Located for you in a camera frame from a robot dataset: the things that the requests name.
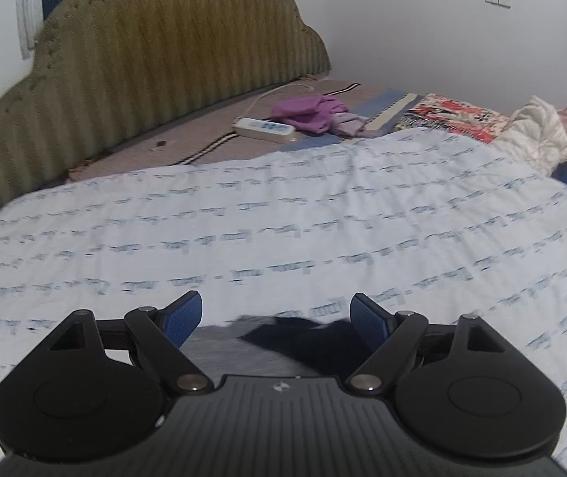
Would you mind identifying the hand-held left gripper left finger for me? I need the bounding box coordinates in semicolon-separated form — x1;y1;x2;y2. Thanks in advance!
47;291;215;396

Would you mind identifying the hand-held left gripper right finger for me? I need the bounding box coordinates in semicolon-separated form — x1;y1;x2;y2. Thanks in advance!
346;293;508;396

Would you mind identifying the navy and grey knit sweater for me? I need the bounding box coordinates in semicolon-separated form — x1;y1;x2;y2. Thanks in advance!
181;314;379;378

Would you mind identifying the white printed quilt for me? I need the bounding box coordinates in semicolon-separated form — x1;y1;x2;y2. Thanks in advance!
0;126;567;477

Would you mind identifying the brown bed mat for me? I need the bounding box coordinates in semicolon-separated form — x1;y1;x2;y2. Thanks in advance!
67;77;414;182

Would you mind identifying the lilac cloth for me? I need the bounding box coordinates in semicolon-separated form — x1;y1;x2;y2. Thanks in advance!
330;112;379;139

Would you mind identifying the white power strip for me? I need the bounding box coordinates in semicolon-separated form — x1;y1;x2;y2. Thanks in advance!
233;116;297;144

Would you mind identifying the purple cloth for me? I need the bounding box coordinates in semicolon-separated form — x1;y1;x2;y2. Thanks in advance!
270;93;349;135

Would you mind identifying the red floral cloth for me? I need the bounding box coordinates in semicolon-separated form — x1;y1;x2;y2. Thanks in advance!
395;93;510;145

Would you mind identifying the cream cloth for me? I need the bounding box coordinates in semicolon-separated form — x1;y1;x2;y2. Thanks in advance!
495;95;567;177

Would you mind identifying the olive padded headboard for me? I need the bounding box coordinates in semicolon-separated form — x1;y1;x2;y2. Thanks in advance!
0;0;331;249

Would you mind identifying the white power strip cable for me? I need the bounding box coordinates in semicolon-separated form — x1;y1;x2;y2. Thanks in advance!
241;82;314;122

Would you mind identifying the white window frame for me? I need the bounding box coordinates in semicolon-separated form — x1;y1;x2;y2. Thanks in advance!
15;0;120;60

